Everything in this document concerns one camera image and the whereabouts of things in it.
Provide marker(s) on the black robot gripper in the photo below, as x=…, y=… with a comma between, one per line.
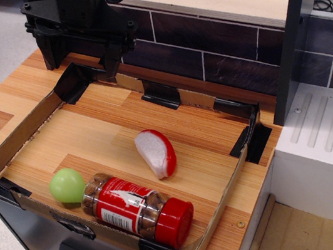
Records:
x=52, y=21

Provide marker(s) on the red-lidded spice bottle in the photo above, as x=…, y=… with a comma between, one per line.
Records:
x=146, y=212

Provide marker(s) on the cardboard fence with black tape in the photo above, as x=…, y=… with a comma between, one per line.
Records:
x=71, y=119

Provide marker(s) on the red and white apple slice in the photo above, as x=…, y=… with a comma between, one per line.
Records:
x=157, y=152

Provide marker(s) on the green plastic pear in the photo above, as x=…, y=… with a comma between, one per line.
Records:
x=67, y=186

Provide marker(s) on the dark brick backsplash panel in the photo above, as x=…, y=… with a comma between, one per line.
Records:
x=231, y=54

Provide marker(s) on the white toy sink drainboard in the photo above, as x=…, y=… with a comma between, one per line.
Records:
x=302, y=171

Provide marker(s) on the dark grey vertical post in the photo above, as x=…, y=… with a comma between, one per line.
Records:
x=295, y=35

